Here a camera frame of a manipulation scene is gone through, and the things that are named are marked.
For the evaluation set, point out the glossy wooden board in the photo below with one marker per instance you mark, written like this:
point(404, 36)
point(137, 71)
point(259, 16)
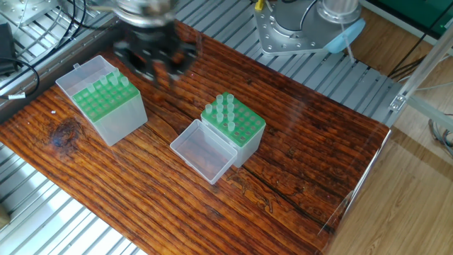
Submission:
point(318, 149)

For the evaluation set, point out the yellow tag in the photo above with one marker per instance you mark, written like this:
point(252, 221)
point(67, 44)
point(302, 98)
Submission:
point(259, 4)

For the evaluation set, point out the aluminium frame corner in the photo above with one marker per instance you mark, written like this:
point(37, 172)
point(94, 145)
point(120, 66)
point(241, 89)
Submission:
point(417, 88)

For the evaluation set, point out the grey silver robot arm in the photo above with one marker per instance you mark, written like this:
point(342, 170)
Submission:
point(304, 25)

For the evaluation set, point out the clear hinged box lid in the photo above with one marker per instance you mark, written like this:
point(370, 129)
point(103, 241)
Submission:
point(205, 152)
point(79, 76)

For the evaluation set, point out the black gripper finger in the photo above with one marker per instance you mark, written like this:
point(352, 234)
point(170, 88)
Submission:
point(138, 65)
point(177, 62)

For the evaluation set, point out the grey metal mount plate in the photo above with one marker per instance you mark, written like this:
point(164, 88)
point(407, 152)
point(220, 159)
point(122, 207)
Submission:
point(283, 35)

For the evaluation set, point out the translucent tip box green rack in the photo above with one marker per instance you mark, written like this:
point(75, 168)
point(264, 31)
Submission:
point(120, 120)
point(251, 142)

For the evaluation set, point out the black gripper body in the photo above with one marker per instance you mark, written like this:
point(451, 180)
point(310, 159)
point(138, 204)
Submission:
point(147, 32)

